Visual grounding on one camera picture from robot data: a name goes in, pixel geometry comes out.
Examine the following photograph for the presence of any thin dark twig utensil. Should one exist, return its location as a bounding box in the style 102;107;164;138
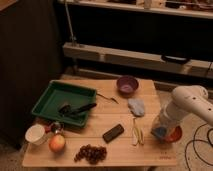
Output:
97;93;119;104

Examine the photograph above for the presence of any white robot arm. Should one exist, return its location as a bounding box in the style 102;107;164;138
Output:
151;85;213;140

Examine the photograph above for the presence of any wooden shelf beam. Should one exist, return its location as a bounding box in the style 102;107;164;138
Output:
63;42;213;79

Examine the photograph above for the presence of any red bowl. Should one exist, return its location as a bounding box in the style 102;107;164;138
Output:
165;126;182;143

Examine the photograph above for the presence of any upper wooden shelf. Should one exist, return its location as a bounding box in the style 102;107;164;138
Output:
58;0;213;19

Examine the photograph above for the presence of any purple bowl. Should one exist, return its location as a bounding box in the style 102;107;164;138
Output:
116;75;139;94

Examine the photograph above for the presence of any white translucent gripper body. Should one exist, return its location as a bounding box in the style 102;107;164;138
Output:
151;108;180;139

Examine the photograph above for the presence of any metal vertical pole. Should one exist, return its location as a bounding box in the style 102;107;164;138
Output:
64;0;77;46

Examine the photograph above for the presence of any blue sponge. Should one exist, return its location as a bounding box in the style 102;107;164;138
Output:
153;127;167;138

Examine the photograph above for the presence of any bunch of dark grapes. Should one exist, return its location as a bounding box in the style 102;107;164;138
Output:
74;144;107;164

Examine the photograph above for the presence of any small metal red object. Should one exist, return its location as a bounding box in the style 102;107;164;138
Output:
45;121;64;134

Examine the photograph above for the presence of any grey crumpled cloth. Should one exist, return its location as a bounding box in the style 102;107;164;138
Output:
128;98;145;117

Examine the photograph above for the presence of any black handle on shelf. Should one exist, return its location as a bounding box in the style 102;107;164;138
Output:
161;55;190;64

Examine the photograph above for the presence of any white cup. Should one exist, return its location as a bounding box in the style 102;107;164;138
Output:
25;124;45;145

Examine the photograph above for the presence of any black cable on floor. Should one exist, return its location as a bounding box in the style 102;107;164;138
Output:
184;122;213;171

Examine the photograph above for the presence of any red yellow apple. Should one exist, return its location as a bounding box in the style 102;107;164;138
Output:
49;134;66;152

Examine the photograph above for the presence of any dark rectangular block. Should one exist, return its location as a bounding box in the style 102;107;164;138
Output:
103;124;124;143

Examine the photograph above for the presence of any green plastic tray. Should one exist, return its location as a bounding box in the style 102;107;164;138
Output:
32;81;96;128

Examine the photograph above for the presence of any black brush in tray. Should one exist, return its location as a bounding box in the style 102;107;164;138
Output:
58;103;97;117

